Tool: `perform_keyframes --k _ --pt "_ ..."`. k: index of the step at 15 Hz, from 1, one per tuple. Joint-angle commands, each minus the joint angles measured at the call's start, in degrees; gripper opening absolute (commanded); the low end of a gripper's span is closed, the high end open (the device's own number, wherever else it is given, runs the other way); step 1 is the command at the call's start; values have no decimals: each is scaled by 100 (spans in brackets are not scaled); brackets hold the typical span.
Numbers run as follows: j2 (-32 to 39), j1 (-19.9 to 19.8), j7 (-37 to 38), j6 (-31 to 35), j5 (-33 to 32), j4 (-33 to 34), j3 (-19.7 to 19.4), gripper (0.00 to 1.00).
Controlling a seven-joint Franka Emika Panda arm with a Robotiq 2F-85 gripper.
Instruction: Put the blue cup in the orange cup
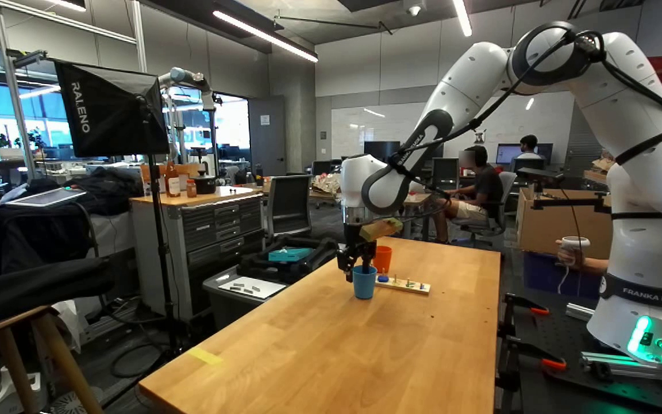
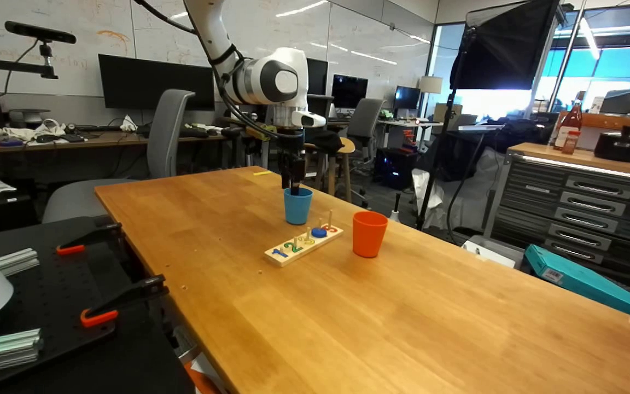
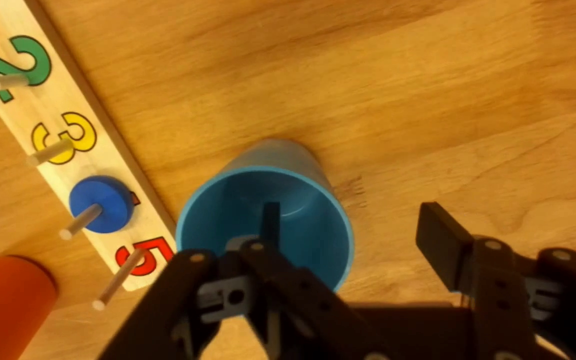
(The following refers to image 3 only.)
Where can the blue plastic cup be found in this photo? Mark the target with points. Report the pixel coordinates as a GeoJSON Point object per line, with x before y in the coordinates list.
{"type": "Point", "coordinates": [313, 220]}

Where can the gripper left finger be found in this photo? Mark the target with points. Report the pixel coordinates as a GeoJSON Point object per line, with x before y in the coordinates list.
{"type": "Point", "coordinates": [293, 295]}

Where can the orange plastic cup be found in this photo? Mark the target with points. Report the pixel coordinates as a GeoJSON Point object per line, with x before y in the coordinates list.
{"type": "Point", "coordinates": [3, 305]}

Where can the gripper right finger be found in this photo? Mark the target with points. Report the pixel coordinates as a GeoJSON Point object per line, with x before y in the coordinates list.
{"type": "Point", "coordinates": [498, 300]}

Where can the wooden number peg board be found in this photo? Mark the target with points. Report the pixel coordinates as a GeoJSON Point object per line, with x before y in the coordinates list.
{"type": "Point", "coordinates": [63, 125]}

